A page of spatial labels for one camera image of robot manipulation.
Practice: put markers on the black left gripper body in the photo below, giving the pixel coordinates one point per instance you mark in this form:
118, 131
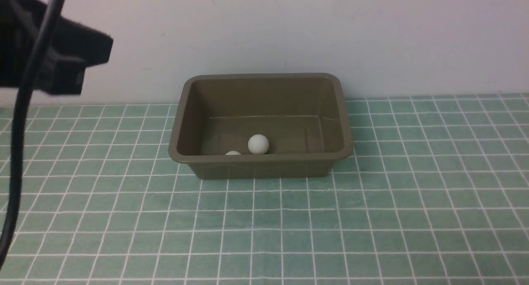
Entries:
35, 38

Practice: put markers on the green checkered tablecloth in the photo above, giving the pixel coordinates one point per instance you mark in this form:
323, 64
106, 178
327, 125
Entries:
435, 193

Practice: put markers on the plain white ping-pong ball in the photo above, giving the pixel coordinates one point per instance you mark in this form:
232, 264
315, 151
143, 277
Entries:
232, 153

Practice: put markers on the white ping-pong ball with logo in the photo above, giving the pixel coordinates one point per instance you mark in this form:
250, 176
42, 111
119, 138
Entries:
258, 144

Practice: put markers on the olive green plastic bin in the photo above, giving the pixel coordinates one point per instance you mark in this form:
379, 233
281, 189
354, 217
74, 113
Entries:
303, 115

